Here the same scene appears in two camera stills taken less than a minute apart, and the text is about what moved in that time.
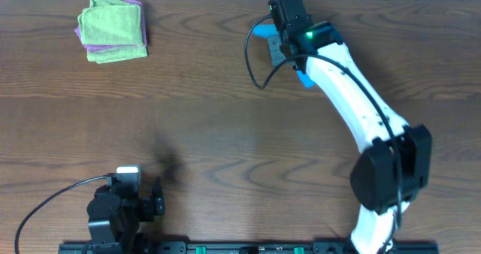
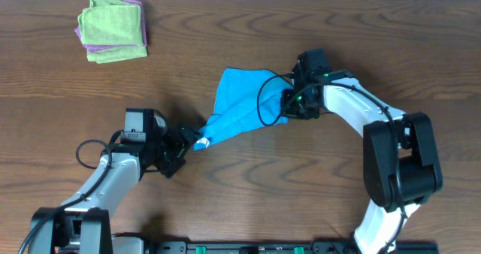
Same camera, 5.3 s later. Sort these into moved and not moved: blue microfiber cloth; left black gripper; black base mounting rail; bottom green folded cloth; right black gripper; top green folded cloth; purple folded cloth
Moved: blue microfiber cloth; right black gripper; left black gripper
Not moved: top green folded cloth; purple folded cloth; black base mounting rail; bottom green folded cloth
